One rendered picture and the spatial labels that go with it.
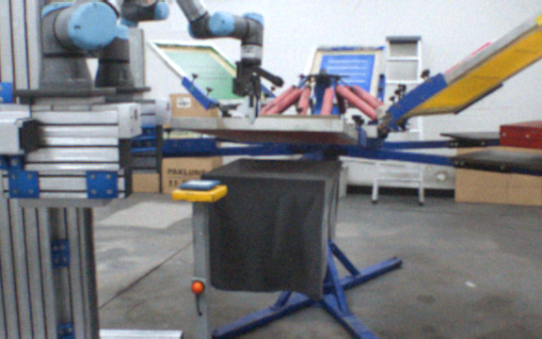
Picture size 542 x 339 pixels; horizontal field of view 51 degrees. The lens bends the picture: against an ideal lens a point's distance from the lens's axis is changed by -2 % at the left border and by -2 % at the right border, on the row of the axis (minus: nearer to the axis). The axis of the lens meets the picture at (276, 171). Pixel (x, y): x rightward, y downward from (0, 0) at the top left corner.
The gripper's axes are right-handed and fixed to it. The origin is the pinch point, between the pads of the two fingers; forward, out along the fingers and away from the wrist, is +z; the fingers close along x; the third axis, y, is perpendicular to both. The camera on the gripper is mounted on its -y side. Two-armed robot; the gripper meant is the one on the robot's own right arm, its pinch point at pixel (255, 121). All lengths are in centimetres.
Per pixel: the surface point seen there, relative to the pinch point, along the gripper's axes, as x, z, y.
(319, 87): -135, -32, 2
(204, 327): 11, 66, 11
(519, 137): -63, -1, -93
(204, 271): 14, 48, 10
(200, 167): -430, 13, 182
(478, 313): -155, 91, -90
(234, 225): -12.5, 35.8, 9.5
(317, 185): -9.2, 20.2, -20.0
